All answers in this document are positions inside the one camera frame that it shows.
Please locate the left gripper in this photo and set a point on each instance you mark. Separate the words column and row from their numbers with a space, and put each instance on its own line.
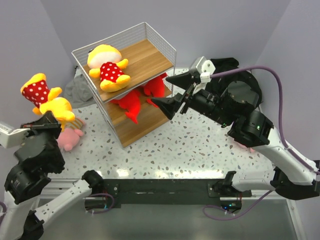
column 48, row 121

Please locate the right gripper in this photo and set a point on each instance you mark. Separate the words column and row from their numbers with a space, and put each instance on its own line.
column 169, row 105

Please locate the red shark plush back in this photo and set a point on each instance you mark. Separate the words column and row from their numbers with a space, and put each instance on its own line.
column 155, row 87

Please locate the red shark plush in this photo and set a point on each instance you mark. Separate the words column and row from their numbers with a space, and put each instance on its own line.
column 131, row 103
column 155, row 87

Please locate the red shark plush front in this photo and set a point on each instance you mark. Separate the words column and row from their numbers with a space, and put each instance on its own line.
column 131, row 103

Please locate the yellow plush red dotted dress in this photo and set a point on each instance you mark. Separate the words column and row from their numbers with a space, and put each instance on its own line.
column 106, row 63

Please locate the pink plush striped hat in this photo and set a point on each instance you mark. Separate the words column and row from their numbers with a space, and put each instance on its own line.
column 251, row 150
column 71, row 135

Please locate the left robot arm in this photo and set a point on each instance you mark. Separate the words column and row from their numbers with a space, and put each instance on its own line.
column 38, row 155

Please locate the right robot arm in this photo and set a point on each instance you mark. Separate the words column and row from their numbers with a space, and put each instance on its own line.
column 233, row 105

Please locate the grey cloth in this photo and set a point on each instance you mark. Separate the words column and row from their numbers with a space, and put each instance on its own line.
column 78, row 93

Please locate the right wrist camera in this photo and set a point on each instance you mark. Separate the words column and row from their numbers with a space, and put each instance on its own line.
column 201, row 70

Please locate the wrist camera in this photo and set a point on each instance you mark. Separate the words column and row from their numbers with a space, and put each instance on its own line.
column 201, row 70
column 10, row 137

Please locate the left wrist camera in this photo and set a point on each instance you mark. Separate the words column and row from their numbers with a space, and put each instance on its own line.
column 10, row 137

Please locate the white wire wooden shelf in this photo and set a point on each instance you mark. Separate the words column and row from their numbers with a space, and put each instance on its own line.
column 149, row 55

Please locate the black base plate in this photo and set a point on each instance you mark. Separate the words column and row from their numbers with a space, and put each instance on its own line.
column 168, row 192

